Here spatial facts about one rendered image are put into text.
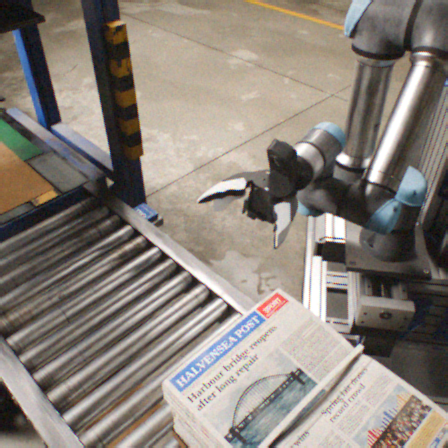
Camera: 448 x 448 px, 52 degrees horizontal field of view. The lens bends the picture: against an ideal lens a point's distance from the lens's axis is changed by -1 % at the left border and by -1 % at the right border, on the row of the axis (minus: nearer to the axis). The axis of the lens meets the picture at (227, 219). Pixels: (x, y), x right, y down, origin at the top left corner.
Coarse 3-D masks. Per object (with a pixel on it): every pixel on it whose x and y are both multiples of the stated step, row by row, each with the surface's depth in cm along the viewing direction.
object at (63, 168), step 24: (0, 120) 184; (24, 120) 186; (24, 144) 171; (48, 144) 172; (48, 168) 159; (72, 168) 159; (96, 168) 160; (48, 192) 149; (72, 192) 150; (0, 216) 140; (24, 216) 141; (48, 216) 148; (0, 240) 139
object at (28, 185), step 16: (0, 144) 170; (0, 160) 162; (16, 160) 162; (0, 176) 155; (16, 176) 155; (32, 176) 155; (0, 192) 149; (16, 192) 149; (32, 192) 149; (0, 208) 142
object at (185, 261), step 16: (96, 192) 149; (112, 208) 143; (128, 208) 143; (128, 224) 138; (144, 224) 137; (160, 240) 132; (176, 256) 127; (192, 256) 127; (192, 272) 123; (208, 272) 123; (208, 288) 119; (224, 288) 119; (240, 304) 115; (256, 304) 115; (224, 320) 121
